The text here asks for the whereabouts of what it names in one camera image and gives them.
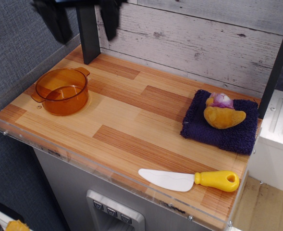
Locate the silver dispenser button panel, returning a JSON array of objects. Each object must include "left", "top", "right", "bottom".
[{"left": 86, "top": 190, "right": 146, "bottom": 231}]

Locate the black vertical post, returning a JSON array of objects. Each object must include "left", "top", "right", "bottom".
[
  {"left": 258, "top": 40, "right": 283, "bottom": 119},
  {"left": 76, "top": 3, "right": 100, "bottom": 64}
]

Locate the yellow object bottom left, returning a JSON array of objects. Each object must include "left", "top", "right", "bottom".
[{"left": 5, "top": 220, "right": 30, "bottom": 231}]

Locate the grey toy fridge cabinet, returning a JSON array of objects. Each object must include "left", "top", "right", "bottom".
[{"left": 34, "top": 149, "right": 206, "bottom": 231}]

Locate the purple terry cloth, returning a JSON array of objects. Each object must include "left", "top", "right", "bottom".
[{"left": 181, "top": 90, "right": 258, "bottom": 155}]

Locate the white knife yellow handle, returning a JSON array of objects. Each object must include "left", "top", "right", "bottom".
[{"left": 138, "top": 168, "right": 240, "bottom": 193}]

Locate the clear acrylic table guard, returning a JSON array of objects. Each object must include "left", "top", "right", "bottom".
[{"left": 0, "top": 42, "right": 261, "bottom": 231}]

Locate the orange transparent plastic pot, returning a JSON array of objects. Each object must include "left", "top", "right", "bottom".
[{"left": 31, "top": 67, "right": 90, "bottom": 116}]

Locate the white toy sink unit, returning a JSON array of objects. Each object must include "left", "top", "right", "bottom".
[{"left": 248, "top": 90, "right": 283, "bottom": 191}]

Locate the black left vertical post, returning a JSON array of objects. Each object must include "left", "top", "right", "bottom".
[{"left": 76, "top": 3, "right": 100, "bottom": 64}]

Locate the black right vertical post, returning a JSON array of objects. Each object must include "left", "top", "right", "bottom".
[{"left": 258, "top": 40, "right": 283, "bottom": 119}]

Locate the purple toy onion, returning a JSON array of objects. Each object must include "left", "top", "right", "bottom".
[{"left": 207, "top": 92, "right": 234, "bottom": 109}]

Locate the yellow plush croissant toy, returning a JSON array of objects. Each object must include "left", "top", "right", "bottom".
[{"left": 203, "top": 99, "right": 246, "bottom": 129}]

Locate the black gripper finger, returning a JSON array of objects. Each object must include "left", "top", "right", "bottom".
[
  {"left": 32, "top": 0, "right": 72, "bottom": 44},
  {"left": 100, "top": 0, "right": 120, "bottom": 41}
]

